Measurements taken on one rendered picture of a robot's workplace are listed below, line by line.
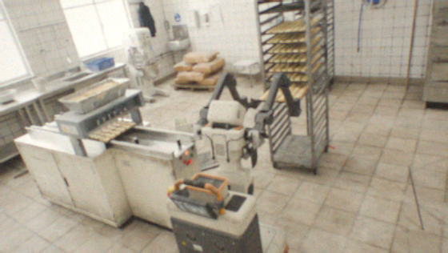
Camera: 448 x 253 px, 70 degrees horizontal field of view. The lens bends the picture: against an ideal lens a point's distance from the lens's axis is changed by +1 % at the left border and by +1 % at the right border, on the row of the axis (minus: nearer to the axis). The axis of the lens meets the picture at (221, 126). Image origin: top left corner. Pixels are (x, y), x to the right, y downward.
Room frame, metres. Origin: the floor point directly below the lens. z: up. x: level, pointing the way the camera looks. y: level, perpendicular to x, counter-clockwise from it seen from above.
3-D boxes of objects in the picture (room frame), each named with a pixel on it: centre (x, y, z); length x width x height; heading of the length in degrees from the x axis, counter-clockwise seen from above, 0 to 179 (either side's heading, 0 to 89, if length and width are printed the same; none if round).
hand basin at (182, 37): (7.49, 0.60, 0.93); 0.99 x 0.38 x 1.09; 52
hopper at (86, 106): (2.76, 1.04, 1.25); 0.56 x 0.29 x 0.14; 145
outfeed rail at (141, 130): (2.94, 1.04, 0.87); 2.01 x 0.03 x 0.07; 55
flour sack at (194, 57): (6.64, 0.18, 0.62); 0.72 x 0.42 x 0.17; 58
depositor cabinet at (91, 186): (3.04, 1.42, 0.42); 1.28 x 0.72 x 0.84; 55
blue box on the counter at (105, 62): (5.91, 1.97, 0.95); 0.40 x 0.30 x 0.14; 145
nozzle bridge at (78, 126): (2.76, 1.04, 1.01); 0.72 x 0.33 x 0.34; 145
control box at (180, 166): (2.26, 0.33, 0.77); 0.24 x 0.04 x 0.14; 145
